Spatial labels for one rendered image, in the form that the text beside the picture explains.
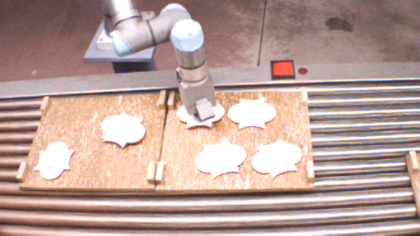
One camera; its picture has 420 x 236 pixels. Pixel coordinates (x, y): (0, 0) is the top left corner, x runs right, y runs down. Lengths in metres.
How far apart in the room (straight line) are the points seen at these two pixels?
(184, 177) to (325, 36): 2.08
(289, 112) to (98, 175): 0.57
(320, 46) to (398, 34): 0.56
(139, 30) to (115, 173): 0.39
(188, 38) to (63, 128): 0.53
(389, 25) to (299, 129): 2.09
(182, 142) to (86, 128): 0.31
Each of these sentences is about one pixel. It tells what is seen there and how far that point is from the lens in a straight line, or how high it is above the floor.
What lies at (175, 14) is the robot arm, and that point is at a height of 1.24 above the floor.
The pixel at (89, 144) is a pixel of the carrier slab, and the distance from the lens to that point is 1.45.
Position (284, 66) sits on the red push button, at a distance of 1.58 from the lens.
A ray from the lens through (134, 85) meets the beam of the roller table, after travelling 1.61.
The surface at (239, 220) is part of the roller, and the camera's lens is 1.24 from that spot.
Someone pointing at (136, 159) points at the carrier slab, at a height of 0.94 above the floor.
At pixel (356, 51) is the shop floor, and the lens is 3.13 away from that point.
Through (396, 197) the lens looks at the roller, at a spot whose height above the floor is 0.92.
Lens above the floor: 1.98
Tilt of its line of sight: 47 degrees down
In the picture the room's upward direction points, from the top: 9 degrees counter-clockwise
